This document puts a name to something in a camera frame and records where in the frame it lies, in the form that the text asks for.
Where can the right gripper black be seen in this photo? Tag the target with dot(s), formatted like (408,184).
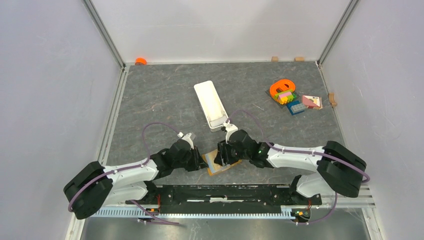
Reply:
(223,154)

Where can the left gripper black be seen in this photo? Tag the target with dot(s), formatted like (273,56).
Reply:
(201,162)

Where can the orange card holder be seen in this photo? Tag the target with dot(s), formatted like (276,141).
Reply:
(214,168)

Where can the white rectangular tray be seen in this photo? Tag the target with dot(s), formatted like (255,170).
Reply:
(210,102)

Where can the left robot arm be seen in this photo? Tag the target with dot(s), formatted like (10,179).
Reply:
(96,186)

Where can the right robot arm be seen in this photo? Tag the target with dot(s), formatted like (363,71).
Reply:
(333,167)

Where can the stack of credit cards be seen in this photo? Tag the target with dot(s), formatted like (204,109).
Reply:
(217,122)

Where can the colourful brick block stack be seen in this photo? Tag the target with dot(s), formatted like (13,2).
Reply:
(285,97)

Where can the blue brick block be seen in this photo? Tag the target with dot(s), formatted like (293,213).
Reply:
(296,107)

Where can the pink wooden puzzle block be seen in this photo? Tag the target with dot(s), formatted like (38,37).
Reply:
(312,102)

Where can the orange round cap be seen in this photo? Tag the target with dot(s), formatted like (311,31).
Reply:
(140,61)

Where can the wooden arch piece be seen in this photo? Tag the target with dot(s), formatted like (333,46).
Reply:
(332,100)

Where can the small wooden block right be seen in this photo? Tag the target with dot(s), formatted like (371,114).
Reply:
(299,59)

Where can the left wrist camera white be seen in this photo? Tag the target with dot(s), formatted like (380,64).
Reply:
(188,137)

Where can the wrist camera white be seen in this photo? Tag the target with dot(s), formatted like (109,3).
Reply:
(188,137)
(229,129)

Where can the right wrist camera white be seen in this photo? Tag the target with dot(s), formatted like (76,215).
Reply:
(229,129)

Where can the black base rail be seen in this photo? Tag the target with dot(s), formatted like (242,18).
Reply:
(225,199)

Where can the white cable comb strip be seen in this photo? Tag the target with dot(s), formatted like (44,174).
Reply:
(283,213)

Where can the orange ring toy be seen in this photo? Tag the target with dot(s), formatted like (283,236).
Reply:
(281,86)

